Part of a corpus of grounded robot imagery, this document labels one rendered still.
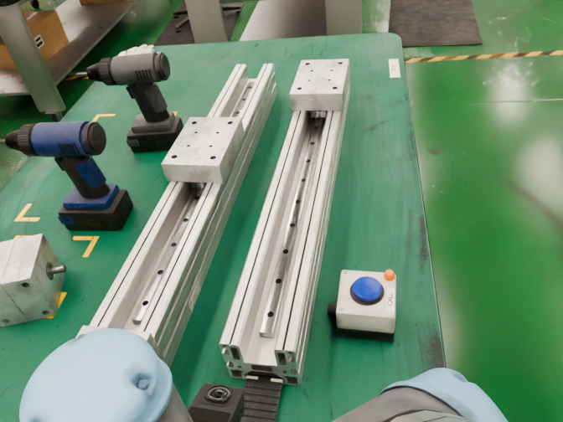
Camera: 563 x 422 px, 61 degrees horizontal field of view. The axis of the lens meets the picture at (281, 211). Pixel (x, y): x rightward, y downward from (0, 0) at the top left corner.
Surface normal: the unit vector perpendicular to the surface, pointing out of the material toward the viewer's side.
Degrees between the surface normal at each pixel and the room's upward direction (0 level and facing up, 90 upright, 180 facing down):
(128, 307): 90
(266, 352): 0
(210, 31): 90
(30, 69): 90
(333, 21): 90
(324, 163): 0
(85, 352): 1
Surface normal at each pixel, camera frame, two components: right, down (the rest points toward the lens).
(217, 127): -0.11, -0.74
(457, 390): -0.24, -0.88
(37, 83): -0.12, 0.67
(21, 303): 0.18, 0.64
